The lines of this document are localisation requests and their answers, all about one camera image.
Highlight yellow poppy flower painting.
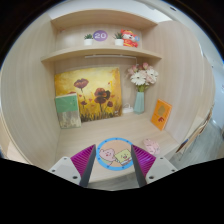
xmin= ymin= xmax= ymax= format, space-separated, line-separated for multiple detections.
xmin=55 ymin=67 xmax=122 ymax=122

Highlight wooden wall shelf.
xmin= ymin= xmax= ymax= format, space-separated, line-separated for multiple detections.
xmin=40 ymin=45 xmax=162 ymax=62

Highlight green book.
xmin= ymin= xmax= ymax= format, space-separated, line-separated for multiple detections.
xmin=55 ymin=93 xmax=81 ymax=129

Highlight red plush toy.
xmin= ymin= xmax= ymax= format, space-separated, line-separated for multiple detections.
xmin=121 ymin=30 xmax=138 ymax=47

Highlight small potted plant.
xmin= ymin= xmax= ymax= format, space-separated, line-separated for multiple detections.
xmin=84 ymin=34 xmax=93 ymax=46
xmin=114 ymin=32 xmax=124 ymax=46

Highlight pink white flower bouquet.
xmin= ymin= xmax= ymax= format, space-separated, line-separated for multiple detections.
xmin=128 ymin=62 xmax=158 ymax=92

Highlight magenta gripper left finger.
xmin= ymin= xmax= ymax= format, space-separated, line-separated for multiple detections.
xmin=71 ymin=144 xmax=96 ymax=187

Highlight right small potted plant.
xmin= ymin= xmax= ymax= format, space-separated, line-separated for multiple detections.
xmin=114 ymin=32 xmax=124 ymax=46

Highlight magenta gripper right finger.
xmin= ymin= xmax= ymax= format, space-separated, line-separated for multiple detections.
xmin=131 ymin=145 xmax=156 ymax=187

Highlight light blue vase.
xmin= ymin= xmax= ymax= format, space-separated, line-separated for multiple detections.
xmin=134 ymin=92 xmax=144 ymax=114

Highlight purple round number sign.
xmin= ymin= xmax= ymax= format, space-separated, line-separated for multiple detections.
xmin=93 ymin=30 xmax=108 ymax=42

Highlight small white object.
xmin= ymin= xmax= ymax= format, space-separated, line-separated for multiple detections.
xmin=122 ymin=103 xmax=133 ymax=114

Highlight round cartoon mouse pad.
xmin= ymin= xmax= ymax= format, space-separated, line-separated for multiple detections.
xmin=96 ymin=137 xmax=133 ymax=171

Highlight left small potted plant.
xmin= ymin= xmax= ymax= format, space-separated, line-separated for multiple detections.
xmin=84 ymin=34 xmax=93 ymax=46

